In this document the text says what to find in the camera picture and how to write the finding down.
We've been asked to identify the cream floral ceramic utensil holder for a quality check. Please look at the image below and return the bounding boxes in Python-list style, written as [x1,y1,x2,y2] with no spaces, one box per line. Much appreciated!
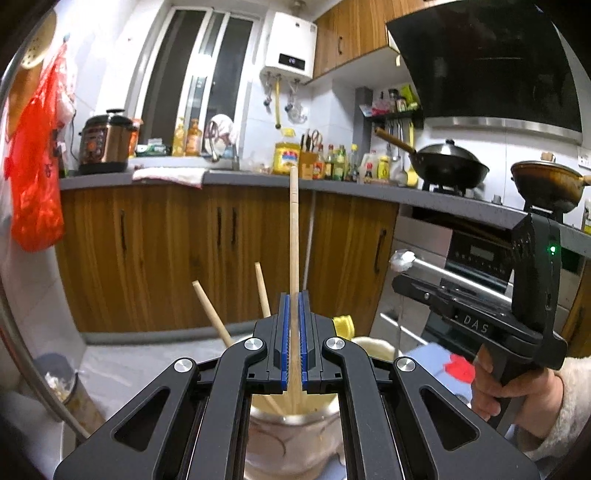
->
[245,336,398,480]

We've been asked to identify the trash bin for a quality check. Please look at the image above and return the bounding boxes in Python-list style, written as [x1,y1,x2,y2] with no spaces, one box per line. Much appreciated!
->
[34,353,108,435]

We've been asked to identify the wooden base cabinets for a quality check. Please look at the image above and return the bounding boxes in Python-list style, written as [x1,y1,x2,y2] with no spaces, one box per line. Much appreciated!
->
[55,182,400,333]

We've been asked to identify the person's right hand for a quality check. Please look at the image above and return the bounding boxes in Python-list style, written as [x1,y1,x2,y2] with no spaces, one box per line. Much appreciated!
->
[471,344,566,439]

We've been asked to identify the yellow cooking oil jug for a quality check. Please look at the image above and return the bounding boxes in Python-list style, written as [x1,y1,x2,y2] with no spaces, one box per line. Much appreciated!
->
[272,129,302,175]

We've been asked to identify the wooden chopstick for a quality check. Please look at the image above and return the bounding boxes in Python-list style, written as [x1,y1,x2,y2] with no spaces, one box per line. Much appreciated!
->
[287,166,301,416]
[255,262,271,319]
[192,281,287,416]

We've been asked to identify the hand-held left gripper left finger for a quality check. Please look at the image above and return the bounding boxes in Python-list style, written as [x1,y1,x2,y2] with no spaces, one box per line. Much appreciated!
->
[53,291,293,480]

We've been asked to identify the black wall shelf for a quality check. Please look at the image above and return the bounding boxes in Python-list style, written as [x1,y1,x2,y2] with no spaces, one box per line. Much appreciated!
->
[360,85,426,130]

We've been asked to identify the stainless built-in oven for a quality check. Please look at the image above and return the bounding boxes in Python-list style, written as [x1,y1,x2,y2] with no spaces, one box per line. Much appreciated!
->
[376,217,522,352]

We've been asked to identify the white plastic jug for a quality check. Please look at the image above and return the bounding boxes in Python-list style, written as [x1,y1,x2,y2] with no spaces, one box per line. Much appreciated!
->
[359,151,379,183]

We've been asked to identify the orange oil bottle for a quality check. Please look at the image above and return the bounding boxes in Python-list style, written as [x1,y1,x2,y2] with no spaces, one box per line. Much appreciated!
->
[185,119,204,157]

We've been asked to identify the row of condiment bottles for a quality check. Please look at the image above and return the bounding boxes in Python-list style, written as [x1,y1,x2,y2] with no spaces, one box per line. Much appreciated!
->
[314,144,361,182]

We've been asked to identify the kitchen faucet with cloth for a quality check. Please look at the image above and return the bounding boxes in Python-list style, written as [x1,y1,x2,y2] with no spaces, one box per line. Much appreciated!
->
[204,113,241,171]

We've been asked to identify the blue cartoon printed cloth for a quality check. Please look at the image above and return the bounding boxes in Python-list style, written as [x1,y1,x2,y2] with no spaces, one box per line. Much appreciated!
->
[397,342,478,407]

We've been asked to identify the yellow colander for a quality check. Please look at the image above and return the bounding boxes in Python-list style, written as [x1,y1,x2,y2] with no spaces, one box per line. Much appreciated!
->
[7,9,58,134]

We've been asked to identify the black range hood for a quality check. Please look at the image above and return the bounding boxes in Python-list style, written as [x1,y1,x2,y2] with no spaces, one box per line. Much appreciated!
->
[385,0,583,144]

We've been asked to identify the chrome rack tube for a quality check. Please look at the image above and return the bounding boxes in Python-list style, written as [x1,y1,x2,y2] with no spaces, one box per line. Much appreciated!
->
[0,0,90,441]

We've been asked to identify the black wok with wooden handle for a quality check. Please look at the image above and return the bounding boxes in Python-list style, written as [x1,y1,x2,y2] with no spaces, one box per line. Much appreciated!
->
[374,128,490,190]

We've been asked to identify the knife block with knives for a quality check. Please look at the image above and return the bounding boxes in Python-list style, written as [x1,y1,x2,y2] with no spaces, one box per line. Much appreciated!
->
[299,129,324,180]

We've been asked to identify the electric pressure cooker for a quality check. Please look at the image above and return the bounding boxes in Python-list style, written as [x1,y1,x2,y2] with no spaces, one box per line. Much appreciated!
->
[78,109,134,175]

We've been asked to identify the white towel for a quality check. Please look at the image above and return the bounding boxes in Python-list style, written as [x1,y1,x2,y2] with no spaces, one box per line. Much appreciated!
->
[132,167,206,189]

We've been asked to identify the white water heater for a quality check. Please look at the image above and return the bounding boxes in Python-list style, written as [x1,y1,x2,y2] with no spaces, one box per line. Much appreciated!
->
[259,11,318,86]

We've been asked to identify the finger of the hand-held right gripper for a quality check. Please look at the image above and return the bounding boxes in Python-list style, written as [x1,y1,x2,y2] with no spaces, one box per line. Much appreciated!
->
[392,273,462,319]

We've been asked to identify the wooden wall cabinet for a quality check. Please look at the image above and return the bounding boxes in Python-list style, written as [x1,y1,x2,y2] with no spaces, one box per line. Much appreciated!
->
[313,0,432,80]

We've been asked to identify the kitchen window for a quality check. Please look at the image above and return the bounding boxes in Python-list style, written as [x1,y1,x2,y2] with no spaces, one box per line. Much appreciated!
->
[139,7,262,148]

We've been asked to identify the brown clay pot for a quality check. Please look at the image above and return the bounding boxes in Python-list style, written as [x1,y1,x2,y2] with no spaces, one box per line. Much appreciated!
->
[510,161,591,215]

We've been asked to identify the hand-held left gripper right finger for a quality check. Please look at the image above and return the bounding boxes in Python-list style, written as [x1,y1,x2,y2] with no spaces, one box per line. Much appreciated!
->
[298,291,541,480]

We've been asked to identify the hanging red plastic bag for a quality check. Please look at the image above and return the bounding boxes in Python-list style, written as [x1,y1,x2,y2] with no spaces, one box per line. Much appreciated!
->
[2,44,65,252]

